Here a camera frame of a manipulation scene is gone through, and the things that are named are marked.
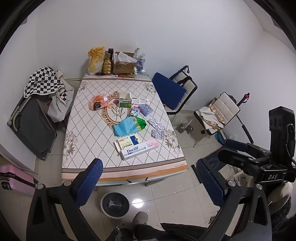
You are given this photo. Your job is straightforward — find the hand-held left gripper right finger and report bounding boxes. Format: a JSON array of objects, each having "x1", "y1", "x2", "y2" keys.
[{"x1": 195, "y1": 159, "x2": 272, "y2": 241}]

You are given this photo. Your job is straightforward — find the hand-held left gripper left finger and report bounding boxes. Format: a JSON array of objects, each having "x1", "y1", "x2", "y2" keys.
[{"x1": 26, "y1": 158, "x2": 104, "y2": 241}]

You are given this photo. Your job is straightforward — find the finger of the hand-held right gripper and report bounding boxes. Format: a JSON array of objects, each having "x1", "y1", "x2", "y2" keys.
[
  {"x1": 217, "y1": 148, "x2": 262, "y2": 173},
  {"x1": 225, "y1": 139, "x2": 271, "y2": 159}
]

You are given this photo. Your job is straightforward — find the round grey trash bin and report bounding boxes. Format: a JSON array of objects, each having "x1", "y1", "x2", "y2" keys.
[{"x1": 101, "y1": 192, "x2": 130, "y2": 219}]

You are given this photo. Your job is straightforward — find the long white toothpaste box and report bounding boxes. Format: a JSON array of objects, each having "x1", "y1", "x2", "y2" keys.
[{"x1": 120, "y1": 144, "x2": 148, "y2": 161}]

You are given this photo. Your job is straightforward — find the white blue medicine box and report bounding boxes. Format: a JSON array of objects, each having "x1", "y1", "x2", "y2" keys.
[{"x1": 116, "y1": 134, "x2": 141, "y2": 151}]

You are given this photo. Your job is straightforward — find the blue plastic bag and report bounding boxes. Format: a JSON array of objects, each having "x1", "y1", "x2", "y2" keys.
[{"x1": 113, "y1": 117, "x2": 139, "y2": 137}]

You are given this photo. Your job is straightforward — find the green plastic bag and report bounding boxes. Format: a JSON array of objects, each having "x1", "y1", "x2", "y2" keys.
[{"x1": 135, "y1": 116, "x2": 148, "y2": 131}]

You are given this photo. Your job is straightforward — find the green white box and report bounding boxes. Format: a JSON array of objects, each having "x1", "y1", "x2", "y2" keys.
[{"x1": 118, "y1": 92, "x2": 133, "y2": 108}]

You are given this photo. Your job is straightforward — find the purple packet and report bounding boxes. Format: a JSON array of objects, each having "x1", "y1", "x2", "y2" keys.
[{"x1": 139, "y1": 104, "x2": 153, "y2": 116}]

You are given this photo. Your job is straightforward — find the person's right forearm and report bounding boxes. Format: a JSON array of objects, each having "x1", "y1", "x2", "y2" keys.
[{"x1": 267, "y1": 183, "x2": 296, "y2": 232}]

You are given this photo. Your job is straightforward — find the black blue panel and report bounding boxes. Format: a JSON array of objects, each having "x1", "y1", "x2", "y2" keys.
[{"x1": 191, "y1": 155, "x2": 226, "y2": 178}]

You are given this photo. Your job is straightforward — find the beige cloth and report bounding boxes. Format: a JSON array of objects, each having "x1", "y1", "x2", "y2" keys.
[{"x1": 199, "y1": 105, "x2": 226, "y2": 129}]

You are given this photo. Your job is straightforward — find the black pole red tip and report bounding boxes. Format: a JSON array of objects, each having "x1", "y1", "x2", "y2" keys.
[{"x1": 238, "y1": 93, "x2": 250, "y2": 105}]

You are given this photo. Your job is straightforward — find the metal dumbbell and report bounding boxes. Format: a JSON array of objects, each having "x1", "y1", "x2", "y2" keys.
[{"x1": 175, "y1": 124, "x2": 194, "y2": 134}]

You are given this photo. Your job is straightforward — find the grey slipper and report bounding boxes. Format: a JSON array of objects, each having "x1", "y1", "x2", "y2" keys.
[{"x1": 133, "y1": 211, "x2": 149, "y2": 226}]

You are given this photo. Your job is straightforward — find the person's legs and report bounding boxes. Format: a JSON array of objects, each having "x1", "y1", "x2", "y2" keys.
[{"x1": 109, "y1": 222, "x2": 208, "y2": 241}]

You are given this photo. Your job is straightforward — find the pink suitcase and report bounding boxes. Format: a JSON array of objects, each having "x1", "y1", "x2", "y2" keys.
[{"x1": 0, "y1": 165, "x2": 38, "y2": 197}]

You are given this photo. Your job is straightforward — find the dark grey suitcase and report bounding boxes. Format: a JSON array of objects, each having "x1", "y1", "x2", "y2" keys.
[{"x1": 7, "y1": 95, "x2": 58, "y2": 161}]

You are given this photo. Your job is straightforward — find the white tote bag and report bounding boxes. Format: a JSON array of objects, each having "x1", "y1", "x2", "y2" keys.
[{"x1": 47, "y1": 71, "x2": 74, "y2": 123}]

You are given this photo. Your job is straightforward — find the orange snack bag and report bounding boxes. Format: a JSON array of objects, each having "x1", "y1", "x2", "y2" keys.
[{"x1": 89, "y1": 94, "x2": 109, "y2": 112}]

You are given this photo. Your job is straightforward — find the white paper leaflet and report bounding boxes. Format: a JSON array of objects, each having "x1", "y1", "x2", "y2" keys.
[{"x1": 132, "y1": 97, "x2": 149, "y2": 106}]

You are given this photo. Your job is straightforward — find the checkered cloth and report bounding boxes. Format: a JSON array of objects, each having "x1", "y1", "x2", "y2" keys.
[{"x1": 24, "y1": 66, "x2": 67, "y2": 102}]

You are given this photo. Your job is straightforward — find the gold bottle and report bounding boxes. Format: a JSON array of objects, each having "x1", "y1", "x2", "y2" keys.
[{"x1": 102, "y1": 54, "x2": 113, "y2": 75}]

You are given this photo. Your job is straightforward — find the cardboard box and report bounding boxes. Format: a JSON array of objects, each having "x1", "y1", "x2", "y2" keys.
[{"x1": 112, "y1": 52, "x2": 137, "y2": 75}]

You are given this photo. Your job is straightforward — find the yellow snack bag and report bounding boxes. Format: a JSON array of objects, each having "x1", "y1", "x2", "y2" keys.
[{"x1": 87, "y1": 46, "x2": 105, "y2": 75}]

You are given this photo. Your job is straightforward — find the plastic water bottle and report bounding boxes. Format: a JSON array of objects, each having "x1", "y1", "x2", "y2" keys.
[{"x1": 136, "y1": 54, "x2": 146, "y2": 74}]

